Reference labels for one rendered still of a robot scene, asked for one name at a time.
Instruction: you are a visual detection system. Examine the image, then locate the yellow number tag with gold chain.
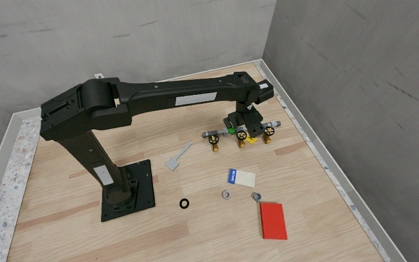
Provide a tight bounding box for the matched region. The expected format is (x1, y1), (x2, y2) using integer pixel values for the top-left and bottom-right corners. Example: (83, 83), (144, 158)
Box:
(246, 136), (257, 144)

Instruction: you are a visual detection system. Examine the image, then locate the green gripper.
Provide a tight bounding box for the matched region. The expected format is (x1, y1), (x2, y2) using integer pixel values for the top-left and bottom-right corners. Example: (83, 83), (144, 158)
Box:
(223, 108), (263, 135)

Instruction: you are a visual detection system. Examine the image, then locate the red rectangular block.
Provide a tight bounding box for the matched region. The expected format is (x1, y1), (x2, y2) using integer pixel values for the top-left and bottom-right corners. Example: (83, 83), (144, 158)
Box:
(260, 203), (288, 240)

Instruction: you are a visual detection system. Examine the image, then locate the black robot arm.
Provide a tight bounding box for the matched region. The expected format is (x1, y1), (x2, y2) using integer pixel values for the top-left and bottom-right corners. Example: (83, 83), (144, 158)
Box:
(40, 71), (274, 212)

